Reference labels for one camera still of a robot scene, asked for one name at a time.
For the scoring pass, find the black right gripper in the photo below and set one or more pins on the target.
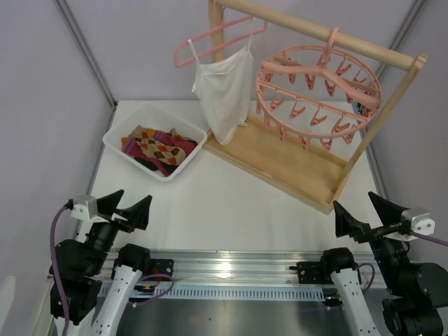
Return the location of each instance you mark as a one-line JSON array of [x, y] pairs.
[[374, 232]]

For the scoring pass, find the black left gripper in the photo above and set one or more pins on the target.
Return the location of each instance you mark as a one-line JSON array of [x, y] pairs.
[[114, 221]]

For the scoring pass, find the beige argyle sock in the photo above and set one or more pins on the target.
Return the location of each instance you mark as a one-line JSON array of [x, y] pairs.
[[153, 148], [139, 132]]

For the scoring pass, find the white plastic basket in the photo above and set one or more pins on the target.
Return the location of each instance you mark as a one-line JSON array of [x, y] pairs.
[[151, 117]]

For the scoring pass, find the pink round clip hanger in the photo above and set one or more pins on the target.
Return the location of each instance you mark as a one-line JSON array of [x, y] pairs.
[[317, 93]]

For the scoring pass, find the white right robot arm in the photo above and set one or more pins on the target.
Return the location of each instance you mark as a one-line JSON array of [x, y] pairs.
[[419, 289]]

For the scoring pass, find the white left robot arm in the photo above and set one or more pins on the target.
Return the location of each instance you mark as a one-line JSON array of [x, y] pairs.
[[76, 264]]

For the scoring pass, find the pink clothes hanger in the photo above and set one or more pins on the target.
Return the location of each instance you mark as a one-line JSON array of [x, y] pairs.
[[219, 45]]

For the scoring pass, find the magenta striped sock yellow cuff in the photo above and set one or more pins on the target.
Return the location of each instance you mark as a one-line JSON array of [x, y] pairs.
[[131, 148]]

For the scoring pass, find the wooden clothes rack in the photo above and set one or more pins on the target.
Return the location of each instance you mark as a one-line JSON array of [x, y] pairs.
[[311, 167]]

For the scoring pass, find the white camisole top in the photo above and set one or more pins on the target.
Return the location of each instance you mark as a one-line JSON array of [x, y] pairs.
[[224, 91]]

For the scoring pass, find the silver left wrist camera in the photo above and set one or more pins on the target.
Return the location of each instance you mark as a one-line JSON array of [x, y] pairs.
[[84, 208]]

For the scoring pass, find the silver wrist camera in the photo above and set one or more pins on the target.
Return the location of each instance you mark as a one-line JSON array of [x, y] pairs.
[[84, 208], [418, 220]]

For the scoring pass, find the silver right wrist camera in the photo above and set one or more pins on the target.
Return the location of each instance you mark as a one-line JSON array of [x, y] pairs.
[[418, 220]]

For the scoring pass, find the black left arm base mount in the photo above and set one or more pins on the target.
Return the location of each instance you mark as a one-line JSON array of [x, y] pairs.
[[161, 268]]

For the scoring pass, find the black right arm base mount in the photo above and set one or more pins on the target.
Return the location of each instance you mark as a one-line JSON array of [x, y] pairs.
[[310, 273]]

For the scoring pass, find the white slotted cable duct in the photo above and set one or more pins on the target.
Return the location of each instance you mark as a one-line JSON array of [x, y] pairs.
[[289, 293]]

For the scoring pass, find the aluminium mounting rail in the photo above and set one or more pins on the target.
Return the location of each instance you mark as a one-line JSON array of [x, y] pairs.
[[235, 268]]

